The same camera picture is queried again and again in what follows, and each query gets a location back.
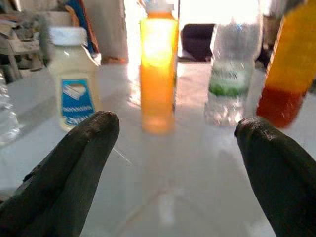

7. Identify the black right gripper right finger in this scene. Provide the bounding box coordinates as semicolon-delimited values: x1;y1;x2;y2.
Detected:
234;117;316;237

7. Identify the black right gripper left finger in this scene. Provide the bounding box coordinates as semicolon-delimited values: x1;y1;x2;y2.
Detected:
0;110;120;237

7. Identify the clear plastic bottle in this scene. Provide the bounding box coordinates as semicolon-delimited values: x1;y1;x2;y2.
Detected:
0;71;21;146

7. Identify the white bottle with blue label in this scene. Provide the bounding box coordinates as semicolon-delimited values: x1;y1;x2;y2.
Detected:
47;26;102;132

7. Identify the orange and red drink bottle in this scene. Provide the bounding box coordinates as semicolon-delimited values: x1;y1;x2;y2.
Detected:
255;0;316;128

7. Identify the clear water bottle green label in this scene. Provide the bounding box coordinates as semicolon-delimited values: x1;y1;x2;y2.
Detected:
203;14;263;127

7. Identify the orange juice bottle white cap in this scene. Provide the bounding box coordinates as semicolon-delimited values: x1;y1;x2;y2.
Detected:
139;0;179;135

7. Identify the cluttered wooden shelf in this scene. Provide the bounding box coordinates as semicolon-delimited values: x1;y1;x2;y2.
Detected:
0;0;72;83

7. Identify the blue and orange bag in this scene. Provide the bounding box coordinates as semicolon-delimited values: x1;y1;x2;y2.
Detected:
64;0;102;65

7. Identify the dark armchair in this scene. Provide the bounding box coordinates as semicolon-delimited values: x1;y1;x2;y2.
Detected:
178;23;216;62

